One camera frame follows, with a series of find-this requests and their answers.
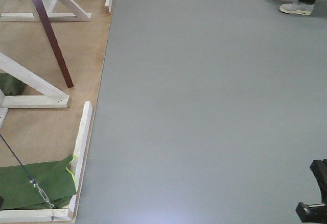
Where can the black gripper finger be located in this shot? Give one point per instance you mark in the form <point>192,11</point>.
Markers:
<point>318,168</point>
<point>315,213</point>

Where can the brown wooden door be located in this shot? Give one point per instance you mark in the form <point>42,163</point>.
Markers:
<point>53,42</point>

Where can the grey sneaker right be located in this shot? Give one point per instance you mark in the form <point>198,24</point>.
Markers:
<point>297,8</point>

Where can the green sandbag near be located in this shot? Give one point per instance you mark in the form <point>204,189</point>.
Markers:
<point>55,178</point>

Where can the green sandbag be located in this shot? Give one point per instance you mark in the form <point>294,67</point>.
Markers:
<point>55,178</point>
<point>10,85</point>

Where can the metal turnbuckle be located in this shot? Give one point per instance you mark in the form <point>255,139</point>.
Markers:
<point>42,193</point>

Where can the plywood base board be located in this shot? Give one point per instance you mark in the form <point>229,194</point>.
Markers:
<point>33,135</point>

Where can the green sandbag at left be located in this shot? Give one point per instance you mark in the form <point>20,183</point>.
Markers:
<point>10,85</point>

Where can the white wooden brace frame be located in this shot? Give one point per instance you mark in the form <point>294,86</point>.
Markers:
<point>56,10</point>
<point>51,96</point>

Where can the white bottom frame rail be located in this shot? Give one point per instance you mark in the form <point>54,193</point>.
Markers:
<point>38,215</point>

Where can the white wooden brace frame far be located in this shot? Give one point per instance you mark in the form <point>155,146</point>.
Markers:
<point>56,10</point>

